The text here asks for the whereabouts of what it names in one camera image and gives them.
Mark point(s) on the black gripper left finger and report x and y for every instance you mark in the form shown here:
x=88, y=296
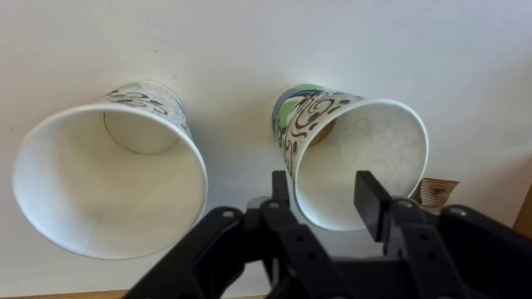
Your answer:
x=221, y=243

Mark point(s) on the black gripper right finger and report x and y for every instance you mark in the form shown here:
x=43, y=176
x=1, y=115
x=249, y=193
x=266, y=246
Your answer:
x=470, y=254

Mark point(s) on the white patterned paper coffee cup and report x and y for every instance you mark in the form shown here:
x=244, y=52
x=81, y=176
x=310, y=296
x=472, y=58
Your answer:
x=354, y=138
x=109, y=183

